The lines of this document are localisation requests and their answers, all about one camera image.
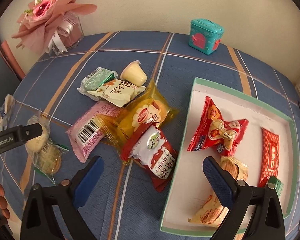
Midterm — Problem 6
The clear green-edged pastry packet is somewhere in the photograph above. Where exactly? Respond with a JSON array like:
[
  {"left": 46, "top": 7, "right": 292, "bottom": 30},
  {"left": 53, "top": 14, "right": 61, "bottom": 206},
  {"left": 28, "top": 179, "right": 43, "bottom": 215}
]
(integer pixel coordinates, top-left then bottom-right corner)
[{"left": 32, "top": 140, "right": 69, "bottom": 180}]

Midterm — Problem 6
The yellow pudding cup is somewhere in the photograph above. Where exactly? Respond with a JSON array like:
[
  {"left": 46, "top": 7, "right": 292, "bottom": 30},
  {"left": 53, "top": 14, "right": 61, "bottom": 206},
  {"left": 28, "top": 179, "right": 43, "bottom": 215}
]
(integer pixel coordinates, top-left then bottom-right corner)
[{"left": 120, "top": 60, "right": 147, "bottom": 85}]

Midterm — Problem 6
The pink snack packet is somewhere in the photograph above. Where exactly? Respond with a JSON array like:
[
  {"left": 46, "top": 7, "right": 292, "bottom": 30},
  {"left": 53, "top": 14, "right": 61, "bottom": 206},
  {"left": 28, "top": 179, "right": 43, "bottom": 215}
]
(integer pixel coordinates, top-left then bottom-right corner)
[{"left": 66, "top": 101, "right": 125, "bottom": 163}]

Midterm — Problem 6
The blue plaid bedsheet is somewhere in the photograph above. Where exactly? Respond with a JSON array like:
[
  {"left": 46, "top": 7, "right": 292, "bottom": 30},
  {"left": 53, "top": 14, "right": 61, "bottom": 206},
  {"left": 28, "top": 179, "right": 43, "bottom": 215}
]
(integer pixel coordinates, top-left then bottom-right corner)
[{"left": 0, "top": 31, "right": 300, "bottom": 240}]

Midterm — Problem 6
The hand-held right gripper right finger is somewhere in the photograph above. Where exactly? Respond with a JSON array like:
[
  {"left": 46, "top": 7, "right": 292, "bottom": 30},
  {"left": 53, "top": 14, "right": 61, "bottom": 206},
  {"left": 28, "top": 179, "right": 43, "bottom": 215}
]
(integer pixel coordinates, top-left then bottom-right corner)
[{"left": 202, "top": 156, "right": 286, "bottom": 240}]

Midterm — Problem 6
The yellow transparent cake packet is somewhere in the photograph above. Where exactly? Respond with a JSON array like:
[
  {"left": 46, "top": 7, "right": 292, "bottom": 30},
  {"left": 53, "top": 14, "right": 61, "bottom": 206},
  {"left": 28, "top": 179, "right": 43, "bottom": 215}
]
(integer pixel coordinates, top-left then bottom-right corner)
[{"left": 97, "top": 79, "right": 180, "bottom": 153}]

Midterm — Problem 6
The clear glass vase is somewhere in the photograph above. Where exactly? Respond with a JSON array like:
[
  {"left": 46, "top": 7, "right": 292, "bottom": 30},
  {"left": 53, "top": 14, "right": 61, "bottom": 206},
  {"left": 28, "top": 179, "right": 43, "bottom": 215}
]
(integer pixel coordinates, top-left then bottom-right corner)
[{"left": 47, "top": 12, "right": 84, "bottom": 55}]

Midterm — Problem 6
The reddish wooden rail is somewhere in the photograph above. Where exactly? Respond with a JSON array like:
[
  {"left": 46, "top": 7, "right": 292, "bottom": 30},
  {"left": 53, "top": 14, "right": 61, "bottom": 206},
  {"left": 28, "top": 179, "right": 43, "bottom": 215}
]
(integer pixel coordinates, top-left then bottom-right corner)
[{"left": 0, "top": 40, "right": 25, "bottom": 80}]

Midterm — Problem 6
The red candy packet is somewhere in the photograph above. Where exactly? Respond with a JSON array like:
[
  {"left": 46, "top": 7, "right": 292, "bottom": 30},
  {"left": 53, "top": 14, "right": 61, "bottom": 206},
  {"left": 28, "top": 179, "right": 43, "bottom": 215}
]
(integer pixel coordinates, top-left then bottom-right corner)
[
  {"left": 214, "top": 119, "right": 249, "bottom": 153},
  {"left": 187, "top": 96, "right": 230, "bottom": 152}
]

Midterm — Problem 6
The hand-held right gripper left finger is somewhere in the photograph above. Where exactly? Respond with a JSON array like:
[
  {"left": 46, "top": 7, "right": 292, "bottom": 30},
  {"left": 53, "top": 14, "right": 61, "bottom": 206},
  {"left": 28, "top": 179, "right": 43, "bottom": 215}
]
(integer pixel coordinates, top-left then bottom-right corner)
[{"left": 20, "top": 155, "right": 105, "bottom": 240}]

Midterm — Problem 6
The red white snack packet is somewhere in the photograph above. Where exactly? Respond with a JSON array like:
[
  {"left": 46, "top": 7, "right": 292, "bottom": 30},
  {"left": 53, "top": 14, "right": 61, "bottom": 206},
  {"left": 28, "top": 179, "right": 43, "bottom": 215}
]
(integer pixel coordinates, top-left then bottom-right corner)
[{"left": 120, "top": 122, "right": 178, "bottom": 192}]

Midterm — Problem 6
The cream snack packet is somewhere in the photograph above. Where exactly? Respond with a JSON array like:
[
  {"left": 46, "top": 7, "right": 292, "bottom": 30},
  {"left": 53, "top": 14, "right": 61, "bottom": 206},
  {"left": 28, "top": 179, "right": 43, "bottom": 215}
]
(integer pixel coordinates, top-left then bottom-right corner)
[{"left": 86, "top": 79, "right": 145, "bottom": 107}]

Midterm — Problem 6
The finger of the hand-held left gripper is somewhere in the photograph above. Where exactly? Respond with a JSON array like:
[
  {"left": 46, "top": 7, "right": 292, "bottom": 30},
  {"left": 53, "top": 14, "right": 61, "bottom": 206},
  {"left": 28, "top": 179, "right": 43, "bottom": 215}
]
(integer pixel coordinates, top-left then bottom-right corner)
[{"left": 17, "top": 123, "right": 44, "bottom": 143}]

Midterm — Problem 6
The green white snack packet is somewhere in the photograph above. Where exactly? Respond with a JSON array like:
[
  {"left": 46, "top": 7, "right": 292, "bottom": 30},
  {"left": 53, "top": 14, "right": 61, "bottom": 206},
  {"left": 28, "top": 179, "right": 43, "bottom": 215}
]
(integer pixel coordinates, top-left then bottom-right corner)
[{"left": 77, "top": 67, "right": 118, "bottom": 94}]

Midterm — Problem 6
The pink flower bouquet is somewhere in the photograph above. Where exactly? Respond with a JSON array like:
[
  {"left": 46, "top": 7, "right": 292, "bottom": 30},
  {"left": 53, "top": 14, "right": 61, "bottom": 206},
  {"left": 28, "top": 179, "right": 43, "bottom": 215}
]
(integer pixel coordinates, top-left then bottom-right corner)
[{"left": 12, "top": 0, "right": 98, "bottom": 53}]

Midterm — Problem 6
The clear round cake packet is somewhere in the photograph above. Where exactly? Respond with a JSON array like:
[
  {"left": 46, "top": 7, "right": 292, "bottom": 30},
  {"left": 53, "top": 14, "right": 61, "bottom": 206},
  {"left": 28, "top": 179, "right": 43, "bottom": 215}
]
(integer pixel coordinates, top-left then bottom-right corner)
[{"left": 25, "top": 112, "right": 50, "bottom": 153}]

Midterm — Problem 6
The teal toy chest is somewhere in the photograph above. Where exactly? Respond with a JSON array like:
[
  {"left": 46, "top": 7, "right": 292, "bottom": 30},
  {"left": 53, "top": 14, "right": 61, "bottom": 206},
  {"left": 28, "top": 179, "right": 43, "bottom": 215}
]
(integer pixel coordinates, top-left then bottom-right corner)
[{"left": 189, "top": 19, "right": 224, "bottom": 55}]

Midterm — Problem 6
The small cream orange packet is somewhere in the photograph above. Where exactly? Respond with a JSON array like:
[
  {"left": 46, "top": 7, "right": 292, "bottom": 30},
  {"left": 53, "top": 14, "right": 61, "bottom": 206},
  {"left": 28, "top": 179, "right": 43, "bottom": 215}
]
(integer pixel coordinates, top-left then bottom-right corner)
[{"left": 220, "top": 156, "right": 248, "bottom": 180}]

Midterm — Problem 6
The person's left hand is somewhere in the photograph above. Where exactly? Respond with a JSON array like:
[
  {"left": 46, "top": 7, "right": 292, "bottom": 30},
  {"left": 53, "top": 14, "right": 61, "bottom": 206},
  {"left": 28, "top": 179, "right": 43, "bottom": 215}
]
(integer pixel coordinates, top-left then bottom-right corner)
[{"left": 0, "top": 183, "right": 11, "bottom": 219}]

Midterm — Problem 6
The white blue wrapper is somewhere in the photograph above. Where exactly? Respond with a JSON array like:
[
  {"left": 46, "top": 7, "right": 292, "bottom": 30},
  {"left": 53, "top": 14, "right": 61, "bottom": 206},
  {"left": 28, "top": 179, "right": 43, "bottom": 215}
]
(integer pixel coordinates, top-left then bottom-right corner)
[{"left": 0, "top": 94, "right": 15, "bottom": 133}]

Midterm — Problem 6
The green-rimmed cardboard tray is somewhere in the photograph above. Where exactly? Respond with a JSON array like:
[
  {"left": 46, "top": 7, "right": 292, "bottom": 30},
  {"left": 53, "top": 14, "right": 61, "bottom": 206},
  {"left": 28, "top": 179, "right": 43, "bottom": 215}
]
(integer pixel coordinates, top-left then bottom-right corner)
[{"left": 160, "top": 77, "right": 298, "bottom": 233}]

